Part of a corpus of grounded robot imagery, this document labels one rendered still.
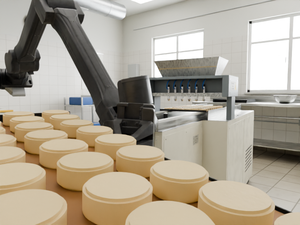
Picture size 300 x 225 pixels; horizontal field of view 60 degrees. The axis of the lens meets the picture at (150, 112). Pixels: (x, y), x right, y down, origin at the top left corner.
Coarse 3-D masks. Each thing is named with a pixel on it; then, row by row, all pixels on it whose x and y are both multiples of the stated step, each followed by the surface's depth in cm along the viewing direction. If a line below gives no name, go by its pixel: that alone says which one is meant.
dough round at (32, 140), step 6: (30, 132) 32; (36, 132) 33; (42, 132) 33; (48, 132) 33; (54, 132) 33; (60, 132) 33; (24, 138) 31; (30, 138) 30; (36, 138) 30; (42, 138) 30; (48, 138) 30; (54, 138) 31; (60, 138) 31; (66, 138) 32; (30, 144) 30; (36, 144) 30; (30, 150) 30; (36, 150) 30
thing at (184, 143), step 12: (156, 132) 144; (168, 132) 149; (180, 132) 164; (192, 132) 182; (156, 144) 144; (168, 144) 149; (180, 144) 164; (192, 144) 183; (168, 156) 150; (180, 156) 165; (192, 156) 184
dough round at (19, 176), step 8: (0, 168) 20; (8, 168) 21; (16, 168) 21; (24, 168) 21; (32, 168) 21; (40, 168) 21; (0, 176) 19; (8, 176) 19; (16, 176) 19; (24, 176) 19; (32, 176) 19; (40, 176) 20; (0, 184) 18; (8, 184) 18; (16, 184) 18; (24, 184) 18; (32, 184) 19; (40, 184) 19; (0, 192) 17; (8, 192) 18
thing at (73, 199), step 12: (24, 144) 34; (36, 156) 30; (48, 168) 26; (48, 180) 23; (60, 192) 21; (72, 192) 21; (72, 204) 19; (192, 204) 20; (72, 216) 18; (84, 216) 18; (276, 216) 19
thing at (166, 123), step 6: (186, 114) 180; (192, 114) 184; (198, 114) 195; (204, 114) 208; (162, 120) 144; (168, 120) 150; (174, 120) 157; (180, 120) 166; (186, 120) 174; (192, 120) 185; (198, 120) 195; (162, 126) 144; (168, 126) 151; (174, 126) 158
